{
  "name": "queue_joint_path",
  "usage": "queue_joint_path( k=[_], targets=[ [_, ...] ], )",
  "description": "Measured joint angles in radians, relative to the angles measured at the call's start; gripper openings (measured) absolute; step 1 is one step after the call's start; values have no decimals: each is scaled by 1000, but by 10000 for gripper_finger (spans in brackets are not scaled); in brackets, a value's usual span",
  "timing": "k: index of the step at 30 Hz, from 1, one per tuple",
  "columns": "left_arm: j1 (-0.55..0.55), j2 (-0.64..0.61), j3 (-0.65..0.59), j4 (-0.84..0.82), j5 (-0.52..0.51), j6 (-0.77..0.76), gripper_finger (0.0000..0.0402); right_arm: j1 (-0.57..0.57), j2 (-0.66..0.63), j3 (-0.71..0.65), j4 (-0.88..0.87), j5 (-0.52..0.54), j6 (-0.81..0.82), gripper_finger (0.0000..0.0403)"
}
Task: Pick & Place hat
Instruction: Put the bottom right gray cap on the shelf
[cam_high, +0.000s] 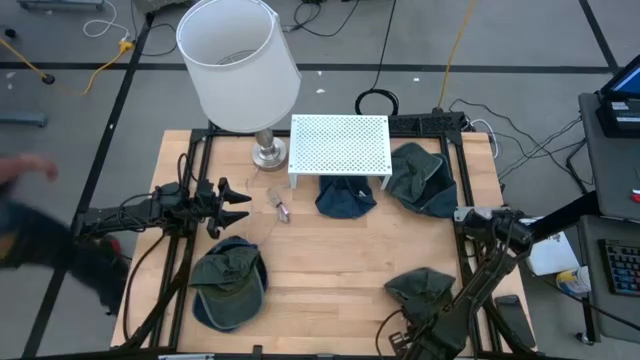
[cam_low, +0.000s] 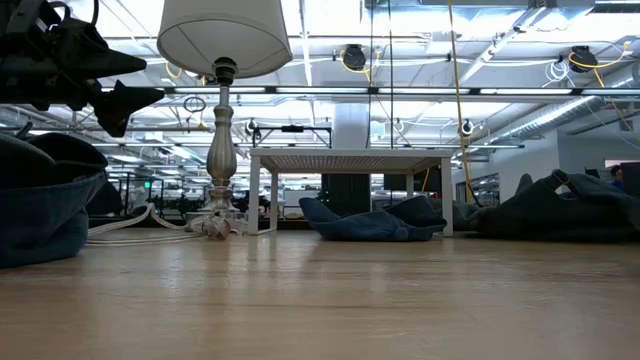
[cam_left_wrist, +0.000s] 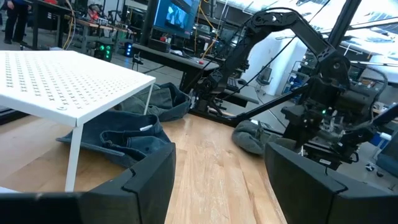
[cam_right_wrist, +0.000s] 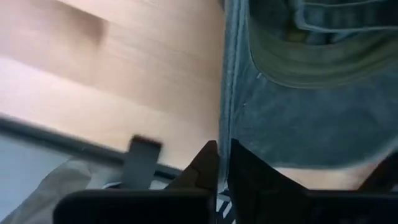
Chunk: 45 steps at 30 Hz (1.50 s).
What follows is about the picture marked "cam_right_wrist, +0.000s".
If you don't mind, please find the black aluminium table frame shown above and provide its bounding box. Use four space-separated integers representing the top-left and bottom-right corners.
0 114 184 182

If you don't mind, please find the grey metal bracket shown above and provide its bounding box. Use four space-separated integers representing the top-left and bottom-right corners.
119 134 164 191

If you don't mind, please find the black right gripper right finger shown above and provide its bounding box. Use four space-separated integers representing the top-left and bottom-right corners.
226 138 398 224

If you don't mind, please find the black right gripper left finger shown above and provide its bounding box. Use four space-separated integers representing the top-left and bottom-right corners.
52 139 219 224

